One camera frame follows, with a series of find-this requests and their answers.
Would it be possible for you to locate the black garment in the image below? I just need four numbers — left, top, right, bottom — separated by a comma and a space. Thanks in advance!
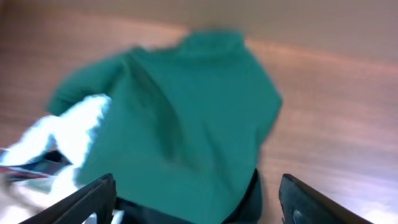
116, 169, 262, 224

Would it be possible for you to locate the white crumpled cloth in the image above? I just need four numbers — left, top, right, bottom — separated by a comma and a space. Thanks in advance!
0, 94, 112, 200

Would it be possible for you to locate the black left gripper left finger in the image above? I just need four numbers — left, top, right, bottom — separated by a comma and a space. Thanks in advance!
21, 173, 116, 224

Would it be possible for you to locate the plaid red blue shirt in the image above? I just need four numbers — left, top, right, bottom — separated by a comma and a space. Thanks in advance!
1, 150, 72, 184

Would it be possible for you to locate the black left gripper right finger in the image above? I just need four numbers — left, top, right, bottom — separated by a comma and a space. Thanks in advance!
279, 174, 371, 224

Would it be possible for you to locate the dark green cloth garment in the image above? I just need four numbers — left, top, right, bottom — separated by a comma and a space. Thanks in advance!
47, 30, 282, 224

